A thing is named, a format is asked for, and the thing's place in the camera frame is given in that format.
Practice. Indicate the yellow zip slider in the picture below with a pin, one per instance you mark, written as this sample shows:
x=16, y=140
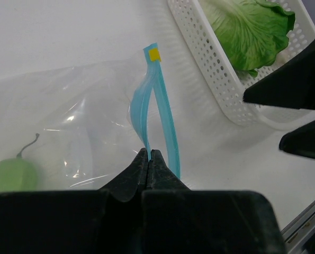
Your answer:
x=154, y=55

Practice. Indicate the fake green lettuce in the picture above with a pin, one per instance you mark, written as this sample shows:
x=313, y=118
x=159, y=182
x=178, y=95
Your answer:
x=251, y=33

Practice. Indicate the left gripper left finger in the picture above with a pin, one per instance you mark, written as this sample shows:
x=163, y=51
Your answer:
x=106, y=220

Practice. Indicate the aluminium mounting rail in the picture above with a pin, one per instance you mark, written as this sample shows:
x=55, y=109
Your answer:
x=299, y=235

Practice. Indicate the fake green pepper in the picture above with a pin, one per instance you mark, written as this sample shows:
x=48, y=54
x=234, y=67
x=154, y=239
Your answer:
x=18, y=174

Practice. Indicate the clear zip top bag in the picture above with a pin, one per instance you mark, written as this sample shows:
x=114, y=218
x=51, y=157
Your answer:
x=92, y=120

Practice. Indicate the white perforated basket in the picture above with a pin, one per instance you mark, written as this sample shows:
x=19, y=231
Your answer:
x=228, y=86

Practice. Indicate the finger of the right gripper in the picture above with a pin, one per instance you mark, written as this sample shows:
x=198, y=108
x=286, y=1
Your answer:
x=290, y=86
x=300, y=142

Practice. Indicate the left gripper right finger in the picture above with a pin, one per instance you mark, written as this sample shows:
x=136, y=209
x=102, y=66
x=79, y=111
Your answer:
x=179, y=220

